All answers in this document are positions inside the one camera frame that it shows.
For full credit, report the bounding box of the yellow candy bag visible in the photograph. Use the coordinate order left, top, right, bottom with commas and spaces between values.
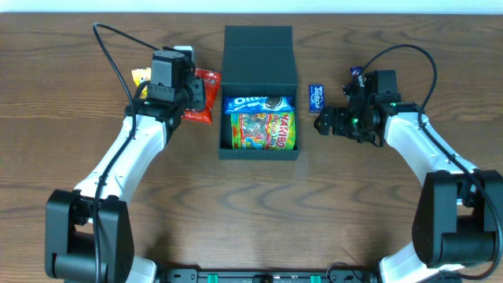
131, 68, 151, 86

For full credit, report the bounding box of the red candy bag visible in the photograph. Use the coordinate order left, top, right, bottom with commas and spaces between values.
181, 68, 222, 125

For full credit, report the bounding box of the purple Dairy Milk bar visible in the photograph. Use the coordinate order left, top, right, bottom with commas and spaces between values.
350, 66, 365, 88

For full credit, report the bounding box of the Haribo gummy worms bag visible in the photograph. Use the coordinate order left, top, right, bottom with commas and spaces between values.
230, 112, 296, 151

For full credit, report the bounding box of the blue Oreo cookie pack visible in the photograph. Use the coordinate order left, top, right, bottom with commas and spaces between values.
224, 96, 295, 114

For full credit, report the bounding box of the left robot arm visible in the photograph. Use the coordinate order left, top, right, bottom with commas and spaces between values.
45, 46, 205, 282

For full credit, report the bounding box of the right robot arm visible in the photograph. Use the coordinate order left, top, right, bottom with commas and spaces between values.
314, 70, 502, 282

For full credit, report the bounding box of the blue Eclipse mint box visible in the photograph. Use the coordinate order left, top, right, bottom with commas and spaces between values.
309, 84, 325, 113

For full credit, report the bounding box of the dark green open box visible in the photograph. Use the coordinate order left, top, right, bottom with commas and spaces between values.
218, 25, 300, 160

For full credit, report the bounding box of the right black cable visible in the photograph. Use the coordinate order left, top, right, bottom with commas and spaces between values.
359, 43, 503, 281

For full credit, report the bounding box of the black cable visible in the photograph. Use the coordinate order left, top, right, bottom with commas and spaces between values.
359, 43, 503, 281
91, 22, 162, 283

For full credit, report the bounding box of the left black cable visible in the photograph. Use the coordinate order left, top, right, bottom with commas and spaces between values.
91, 22, 162, 283

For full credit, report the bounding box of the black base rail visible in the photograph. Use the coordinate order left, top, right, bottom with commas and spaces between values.
154, 266, 382, 283

